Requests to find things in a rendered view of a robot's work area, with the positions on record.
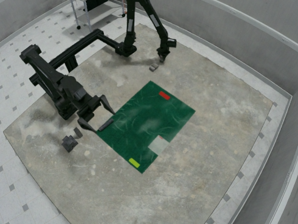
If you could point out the dark grey cylinder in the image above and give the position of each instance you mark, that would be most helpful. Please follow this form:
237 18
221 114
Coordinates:
106 124

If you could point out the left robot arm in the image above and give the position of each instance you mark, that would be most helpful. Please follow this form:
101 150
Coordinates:
129 40

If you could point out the green flat mat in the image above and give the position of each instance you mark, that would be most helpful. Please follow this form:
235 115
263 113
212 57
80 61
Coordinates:
145 125

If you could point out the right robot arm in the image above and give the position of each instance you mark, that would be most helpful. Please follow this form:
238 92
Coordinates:
62 87

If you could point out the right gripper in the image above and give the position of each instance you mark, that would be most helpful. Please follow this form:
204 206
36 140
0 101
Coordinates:
86 112

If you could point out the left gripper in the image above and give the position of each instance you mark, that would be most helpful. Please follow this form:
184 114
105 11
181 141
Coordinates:
162 52

